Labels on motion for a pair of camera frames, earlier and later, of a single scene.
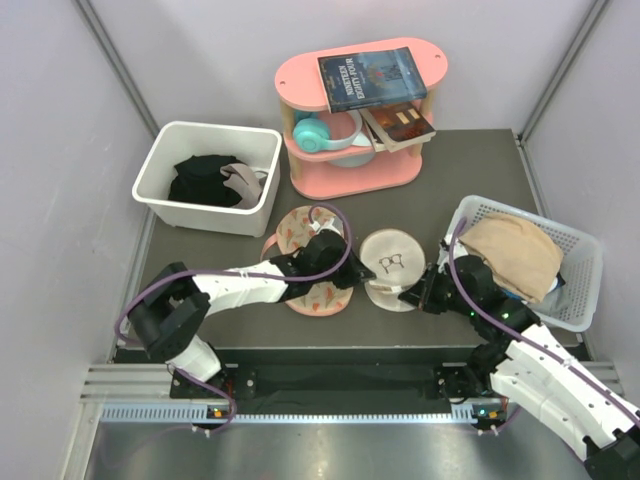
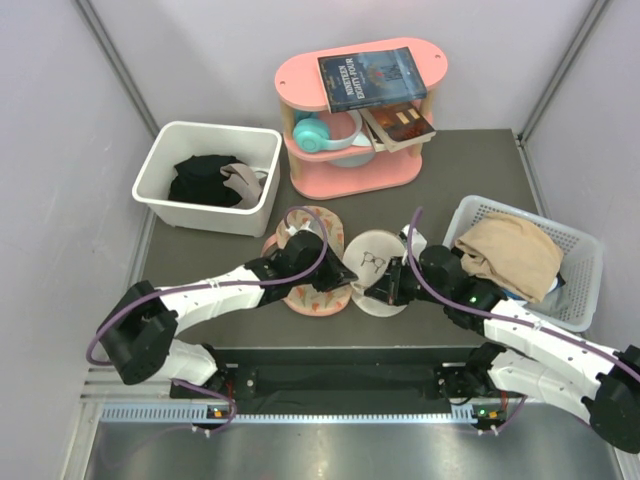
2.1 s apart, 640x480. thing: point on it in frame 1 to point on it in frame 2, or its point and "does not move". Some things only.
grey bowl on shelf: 354,162 does not move
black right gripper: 420,294 to 388,288
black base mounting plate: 449,383 does not move
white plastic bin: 258,147 does not move
